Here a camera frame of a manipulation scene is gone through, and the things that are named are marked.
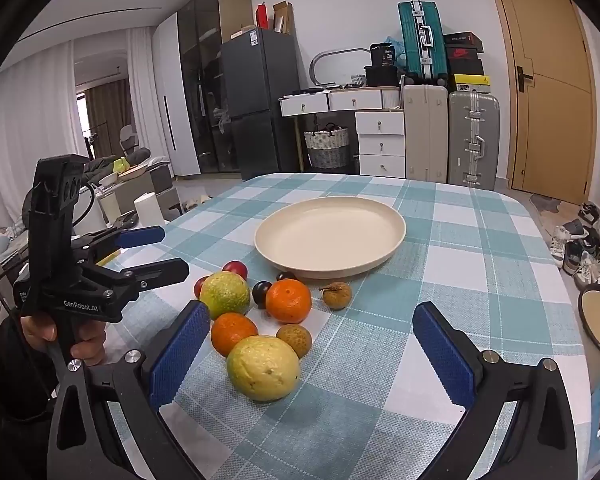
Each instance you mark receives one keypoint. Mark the dark plum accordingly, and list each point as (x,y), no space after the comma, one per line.
(261,294)
(286,276)

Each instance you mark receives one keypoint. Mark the red cherry tomato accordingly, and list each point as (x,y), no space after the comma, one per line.
(235,269)
(200,286)

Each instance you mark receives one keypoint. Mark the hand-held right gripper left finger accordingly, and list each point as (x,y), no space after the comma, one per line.
(180,355)

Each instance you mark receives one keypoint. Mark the dark refrigerator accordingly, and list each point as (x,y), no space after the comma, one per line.
(260,100)

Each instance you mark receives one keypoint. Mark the grey sofa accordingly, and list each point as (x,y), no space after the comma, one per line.
(150,175)

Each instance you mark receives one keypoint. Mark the white office chair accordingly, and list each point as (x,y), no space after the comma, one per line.
(127,140)

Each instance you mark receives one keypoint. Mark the small white basket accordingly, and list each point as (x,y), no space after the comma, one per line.
(358,79)

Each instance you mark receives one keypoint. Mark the person's left hand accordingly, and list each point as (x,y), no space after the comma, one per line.
(90,344)

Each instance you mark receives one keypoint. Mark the flat cardboard box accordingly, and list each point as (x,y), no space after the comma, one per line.
(242,33)

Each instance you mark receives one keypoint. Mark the black canister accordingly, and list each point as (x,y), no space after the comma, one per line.
(382,55)

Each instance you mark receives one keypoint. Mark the large yellow guava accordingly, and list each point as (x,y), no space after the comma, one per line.
(262,367)

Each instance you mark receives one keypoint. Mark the person's left forearm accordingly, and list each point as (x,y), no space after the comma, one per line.
(10,375)

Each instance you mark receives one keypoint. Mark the pile of shoes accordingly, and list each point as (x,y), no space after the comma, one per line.
(580,250)

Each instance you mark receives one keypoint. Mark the brown curtain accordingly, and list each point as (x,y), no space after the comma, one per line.
(107,115)

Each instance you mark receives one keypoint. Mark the small mandarin orange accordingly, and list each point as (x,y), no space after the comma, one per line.
(233,334)

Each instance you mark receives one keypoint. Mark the black box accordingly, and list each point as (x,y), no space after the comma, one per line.
(381,76)

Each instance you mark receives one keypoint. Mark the cream plate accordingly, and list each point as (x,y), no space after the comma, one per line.
(330,235)

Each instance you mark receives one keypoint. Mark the arched mirror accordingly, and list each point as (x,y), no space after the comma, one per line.
(317,62)

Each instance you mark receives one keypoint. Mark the yellow shoebox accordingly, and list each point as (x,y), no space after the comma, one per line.
(472,82)

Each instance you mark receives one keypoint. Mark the blue plastic bag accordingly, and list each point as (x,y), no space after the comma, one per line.
(396,52)

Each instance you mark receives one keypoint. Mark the black red shoebox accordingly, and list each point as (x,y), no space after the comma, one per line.
(462,40)

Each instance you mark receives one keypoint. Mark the large mandarin orange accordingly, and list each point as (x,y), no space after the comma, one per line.
(289,301)

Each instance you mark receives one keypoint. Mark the white curtain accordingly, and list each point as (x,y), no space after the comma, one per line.
(30,125)

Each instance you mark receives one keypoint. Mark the teal suitcase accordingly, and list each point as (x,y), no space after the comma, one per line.
(420,40)

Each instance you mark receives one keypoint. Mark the greenish guava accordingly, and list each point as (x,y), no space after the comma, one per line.
(225,296)

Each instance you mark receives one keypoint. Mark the wicker basket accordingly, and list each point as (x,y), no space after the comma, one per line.
(326,150)

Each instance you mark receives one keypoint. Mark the pair of beige slippers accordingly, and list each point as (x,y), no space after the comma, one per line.
(195,202)

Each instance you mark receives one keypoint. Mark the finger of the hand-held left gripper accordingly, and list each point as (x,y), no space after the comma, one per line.
(165,271)
(140,236)

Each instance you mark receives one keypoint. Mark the wooden door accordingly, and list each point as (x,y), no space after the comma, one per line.
(550,110)

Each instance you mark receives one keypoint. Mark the teal checked tablecloth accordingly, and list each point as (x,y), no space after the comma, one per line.
(455,260)

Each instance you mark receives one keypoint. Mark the silver suitcase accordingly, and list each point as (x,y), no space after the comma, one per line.
(472,140)

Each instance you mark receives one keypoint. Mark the white wardrobe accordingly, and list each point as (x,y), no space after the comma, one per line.
(172,100)

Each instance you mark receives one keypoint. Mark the white dresser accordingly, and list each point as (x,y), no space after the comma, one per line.
(380,145)

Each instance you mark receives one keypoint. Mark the glass-door cabinet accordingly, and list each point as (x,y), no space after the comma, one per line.
(200,85)

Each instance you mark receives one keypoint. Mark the white cylinder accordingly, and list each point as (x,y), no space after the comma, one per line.
(149,208)

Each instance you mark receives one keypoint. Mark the beige suitcase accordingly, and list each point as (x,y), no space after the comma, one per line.
(425,132)

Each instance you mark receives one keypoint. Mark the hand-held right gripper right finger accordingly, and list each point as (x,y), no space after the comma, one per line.
(445,355)

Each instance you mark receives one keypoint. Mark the tall cardboard box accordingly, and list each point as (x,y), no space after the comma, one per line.
(283,17)

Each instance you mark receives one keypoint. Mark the grey floor rug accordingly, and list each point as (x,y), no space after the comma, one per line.
(545,202)

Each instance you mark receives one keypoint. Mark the red box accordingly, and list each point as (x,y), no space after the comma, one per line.
(262,16)

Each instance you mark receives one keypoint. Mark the brown longan with stem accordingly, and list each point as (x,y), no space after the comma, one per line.
(336,296)

